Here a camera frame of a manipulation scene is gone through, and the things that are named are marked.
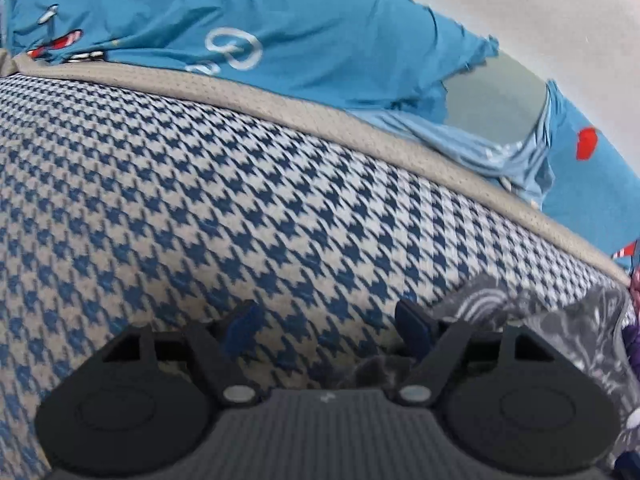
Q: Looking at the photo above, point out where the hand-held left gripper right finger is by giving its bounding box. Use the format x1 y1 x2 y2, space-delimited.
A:
395 299 556 408

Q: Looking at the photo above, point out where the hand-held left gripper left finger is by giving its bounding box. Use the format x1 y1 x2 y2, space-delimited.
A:
100 300 266 408

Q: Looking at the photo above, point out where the grey doodle-print fleece jacket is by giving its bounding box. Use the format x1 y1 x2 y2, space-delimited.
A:
320 272 640 466

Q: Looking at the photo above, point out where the purple jacket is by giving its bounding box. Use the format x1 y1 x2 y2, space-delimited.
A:
624 320 640 366

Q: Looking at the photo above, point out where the blue airplane-print cover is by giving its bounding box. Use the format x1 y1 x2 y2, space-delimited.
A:
0 0 640 271

